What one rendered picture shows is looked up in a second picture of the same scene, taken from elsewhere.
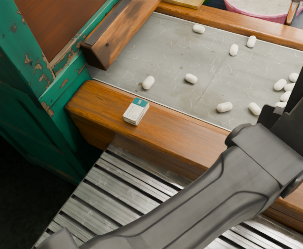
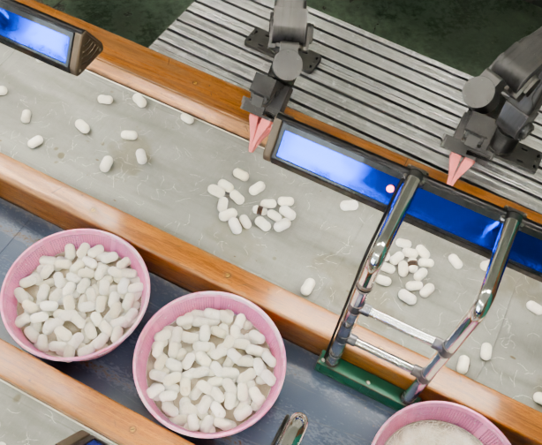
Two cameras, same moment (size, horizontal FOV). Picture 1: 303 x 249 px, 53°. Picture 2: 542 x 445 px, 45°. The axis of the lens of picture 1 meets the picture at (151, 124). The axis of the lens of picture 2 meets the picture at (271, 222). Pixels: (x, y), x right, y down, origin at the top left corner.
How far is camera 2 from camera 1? 1.31 m
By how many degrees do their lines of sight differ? 65
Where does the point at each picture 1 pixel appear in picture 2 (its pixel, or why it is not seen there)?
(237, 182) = (540, 38)
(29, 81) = not seen: outside the picture
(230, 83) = not seen: hidden behind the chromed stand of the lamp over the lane
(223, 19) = (511, 405)
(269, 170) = (523, 47)
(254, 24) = (462, 387)
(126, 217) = not seen: outside the picture
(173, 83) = not seen: outside the picture
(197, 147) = not seen: hidden behind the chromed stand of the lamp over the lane
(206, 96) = (509, 285)
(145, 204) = (538, 206)
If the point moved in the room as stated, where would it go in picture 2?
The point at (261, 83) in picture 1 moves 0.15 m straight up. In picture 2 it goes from (446, 299) to (472, 261)
